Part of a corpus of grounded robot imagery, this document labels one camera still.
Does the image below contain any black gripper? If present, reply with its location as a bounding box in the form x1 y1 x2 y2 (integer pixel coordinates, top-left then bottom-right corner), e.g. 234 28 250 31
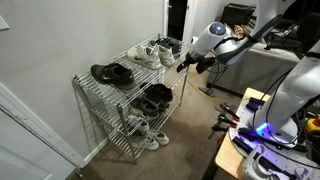
175 50 202 74

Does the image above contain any black Nike shoe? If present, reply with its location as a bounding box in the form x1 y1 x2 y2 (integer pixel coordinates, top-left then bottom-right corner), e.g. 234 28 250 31
90 63 137 91
139 82 174 104

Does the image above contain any brown leather shoe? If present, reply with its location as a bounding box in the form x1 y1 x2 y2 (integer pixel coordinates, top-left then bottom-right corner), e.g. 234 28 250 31
156 99 171 113

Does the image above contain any white shoe blue lining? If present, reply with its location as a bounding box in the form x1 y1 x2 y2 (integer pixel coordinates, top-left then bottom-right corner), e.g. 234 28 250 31
126 114 150 134

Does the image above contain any grey Nike slide sandal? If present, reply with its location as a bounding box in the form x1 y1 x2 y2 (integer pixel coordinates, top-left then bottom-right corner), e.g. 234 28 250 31
214 103 229 114
198 85 217 98

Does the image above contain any leopard pattern cushion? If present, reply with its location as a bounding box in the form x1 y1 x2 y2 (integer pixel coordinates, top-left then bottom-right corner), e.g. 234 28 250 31
229 23 258 39

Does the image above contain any grey sofa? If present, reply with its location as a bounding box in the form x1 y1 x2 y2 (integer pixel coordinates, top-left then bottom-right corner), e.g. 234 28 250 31
206 43 301 98

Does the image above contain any worn white lace sneaker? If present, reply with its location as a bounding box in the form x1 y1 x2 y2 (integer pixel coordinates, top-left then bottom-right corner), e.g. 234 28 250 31
148 129 170 147
131 134 160 152

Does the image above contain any black box case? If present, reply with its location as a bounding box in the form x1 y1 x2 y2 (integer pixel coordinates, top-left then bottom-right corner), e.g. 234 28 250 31
220 2 256 28

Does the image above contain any black bar clamp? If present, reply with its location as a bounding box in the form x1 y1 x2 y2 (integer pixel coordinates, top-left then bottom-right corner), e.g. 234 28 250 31
231 135 258 156
258 156 298 180
245 96 266 113
237 127 264 141

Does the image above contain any wooden table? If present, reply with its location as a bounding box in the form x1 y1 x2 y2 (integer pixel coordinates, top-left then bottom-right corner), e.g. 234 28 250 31
214 87 320 180

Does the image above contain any black chair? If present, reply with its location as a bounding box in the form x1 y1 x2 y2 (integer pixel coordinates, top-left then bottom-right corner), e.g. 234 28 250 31
294 11 320 56

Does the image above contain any yellow red emergency stop button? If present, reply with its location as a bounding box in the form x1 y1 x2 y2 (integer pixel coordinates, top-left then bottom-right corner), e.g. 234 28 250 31
304 114 320 136

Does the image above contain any white door casing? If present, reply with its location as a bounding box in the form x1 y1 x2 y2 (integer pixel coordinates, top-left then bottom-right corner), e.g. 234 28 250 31
0 81 88 169

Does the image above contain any white panel door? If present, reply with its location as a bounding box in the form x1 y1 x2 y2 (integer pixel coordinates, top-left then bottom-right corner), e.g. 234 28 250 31
0 109 78 180

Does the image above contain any yellow extension cable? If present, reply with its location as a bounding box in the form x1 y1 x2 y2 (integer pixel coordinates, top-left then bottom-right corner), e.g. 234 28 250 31
188 71 241 104

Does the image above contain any black red-handled clamp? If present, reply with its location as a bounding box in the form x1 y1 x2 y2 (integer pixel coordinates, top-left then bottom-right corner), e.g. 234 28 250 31
208 123 231 140
218 102 241 123
216 113 238 129

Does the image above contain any silver wire shoe rack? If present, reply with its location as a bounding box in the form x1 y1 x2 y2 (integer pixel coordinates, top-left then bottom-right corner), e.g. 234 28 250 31
71 33 194 165

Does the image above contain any round white robot base plate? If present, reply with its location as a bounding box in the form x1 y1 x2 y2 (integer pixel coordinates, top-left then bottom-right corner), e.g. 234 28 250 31
228 96 320 180

